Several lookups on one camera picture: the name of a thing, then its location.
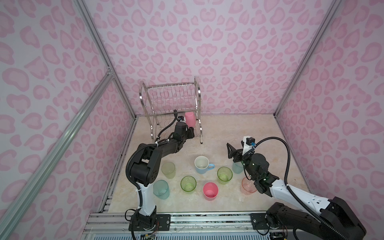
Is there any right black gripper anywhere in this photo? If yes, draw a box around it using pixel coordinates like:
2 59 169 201
226 140 259 180

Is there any pink plastic cup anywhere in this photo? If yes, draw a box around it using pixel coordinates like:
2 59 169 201
185 112 196 128
203 182 219 201

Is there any green plastic cup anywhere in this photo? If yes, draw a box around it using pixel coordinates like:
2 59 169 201
181 176 197 193
217 167 233 185

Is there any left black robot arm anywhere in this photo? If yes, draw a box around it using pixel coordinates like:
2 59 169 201
126 120 195 233

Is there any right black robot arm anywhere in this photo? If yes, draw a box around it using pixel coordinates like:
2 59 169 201
227 138 367 240

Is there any teal plastic cup right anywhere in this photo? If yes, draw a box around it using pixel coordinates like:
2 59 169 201
232 162 244 174

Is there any teal plastic cup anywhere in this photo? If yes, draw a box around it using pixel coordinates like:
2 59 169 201
232 162 244 174
153 180 170 200

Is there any clear peach plastic cup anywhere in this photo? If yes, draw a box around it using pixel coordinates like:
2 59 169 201
240 178 258 195

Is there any yellow-green plastic cup left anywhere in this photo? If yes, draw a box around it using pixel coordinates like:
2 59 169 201
161 162 176 179

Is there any teal plastic cup left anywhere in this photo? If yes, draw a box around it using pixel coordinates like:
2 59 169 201
153 180 170 200

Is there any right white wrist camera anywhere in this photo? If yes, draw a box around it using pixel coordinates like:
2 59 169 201
243 136 256 156

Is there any chrome wire dish rack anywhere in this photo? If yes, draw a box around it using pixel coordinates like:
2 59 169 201
139 77 203 143

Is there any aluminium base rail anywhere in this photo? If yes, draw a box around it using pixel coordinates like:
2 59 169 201
79 209 346 240

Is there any left aluminium frame beam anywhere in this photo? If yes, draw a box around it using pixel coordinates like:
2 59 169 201
1 72 114 240

